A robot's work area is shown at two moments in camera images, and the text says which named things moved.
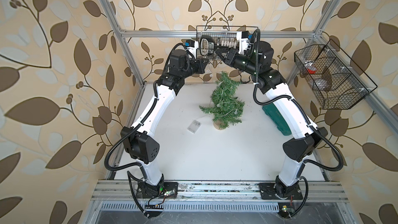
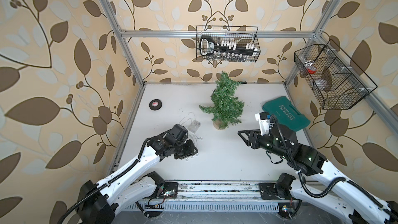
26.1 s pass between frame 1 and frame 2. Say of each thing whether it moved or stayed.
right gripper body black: moved
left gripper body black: moved
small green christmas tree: stayed
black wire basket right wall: stayed
